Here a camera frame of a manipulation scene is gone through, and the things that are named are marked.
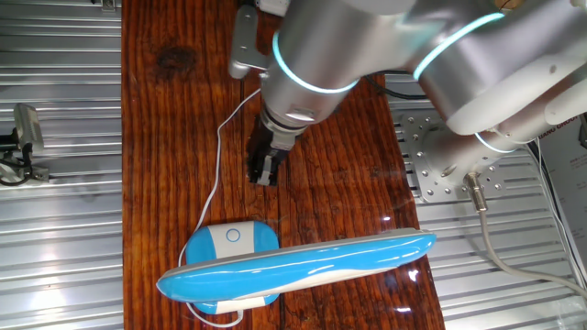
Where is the white printed sheet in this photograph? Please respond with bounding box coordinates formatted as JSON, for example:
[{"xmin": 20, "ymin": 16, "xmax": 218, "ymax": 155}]
[{"xmin": 535, "ymin": 113, "xmax": 587, "ymax": 281}]

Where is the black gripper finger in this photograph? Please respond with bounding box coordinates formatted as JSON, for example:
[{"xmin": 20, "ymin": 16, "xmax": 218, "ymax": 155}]
[
  {"xmin": 249, "ymin": 149, "xmax": 272, "ymax": 187},
  {"xmin": 270, "ymin": 152, "xmax": 291, "ymax": 186}
]

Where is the grey exterior camera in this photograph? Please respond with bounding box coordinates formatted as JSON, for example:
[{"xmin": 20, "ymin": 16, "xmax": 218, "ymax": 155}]
[{"xmin": 12, "ymin": 102, "xmax": 46, "ymax": 156}]

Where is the metal camera bracket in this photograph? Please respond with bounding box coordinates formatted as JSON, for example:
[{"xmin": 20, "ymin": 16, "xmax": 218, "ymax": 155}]
[{"xmin": 0, "ymin": 155, "xmax": 51, "ymax": 185}]

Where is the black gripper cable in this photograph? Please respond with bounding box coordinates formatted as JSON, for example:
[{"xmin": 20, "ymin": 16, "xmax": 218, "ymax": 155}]
[{"xmin": 364, "ymin": 71, "xmax": 430, "ymax": 102}]

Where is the blue and white desk lamp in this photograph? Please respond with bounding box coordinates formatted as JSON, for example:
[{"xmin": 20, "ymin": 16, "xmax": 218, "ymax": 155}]
[{"xmin": 155, "ymin": 220, "xmax": 437, "ymax": 316}]

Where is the white lamp power cable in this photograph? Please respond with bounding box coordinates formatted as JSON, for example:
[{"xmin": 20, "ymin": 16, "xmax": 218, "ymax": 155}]
[{"xmin": 177, "ymin": 86, "xmax": 263, "ymax": 329}]

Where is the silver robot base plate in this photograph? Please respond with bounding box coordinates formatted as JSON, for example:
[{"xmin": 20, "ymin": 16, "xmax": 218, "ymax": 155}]
[{"xmin": 397, "ymin": 111, "xmax": 513, "ymax": 204}]

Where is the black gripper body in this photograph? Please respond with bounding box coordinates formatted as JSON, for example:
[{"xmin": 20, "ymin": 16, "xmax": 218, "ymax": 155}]
[{"xmin": 249, "ymin": 118, "xmax": 300, "ymax": 160}]

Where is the thick grey robot cable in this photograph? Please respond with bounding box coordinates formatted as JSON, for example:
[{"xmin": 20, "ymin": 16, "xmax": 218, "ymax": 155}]
[{"xmin": 462, "ymin": 172, "xmax": 587, "ymax": 301}]

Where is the wood grain vinyl mat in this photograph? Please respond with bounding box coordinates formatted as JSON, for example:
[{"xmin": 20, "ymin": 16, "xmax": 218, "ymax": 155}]
[{"xmin": 120, "ymin": 0, "xmax": 447, "ymax": 330}]

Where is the black exterior camera cable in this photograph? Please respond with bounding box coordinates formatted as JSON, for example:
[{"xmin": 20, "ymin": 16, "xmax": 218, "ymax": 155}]
[{"xmin": 0, "ymin": 131, "xmax": 36, "ymax": 188}]

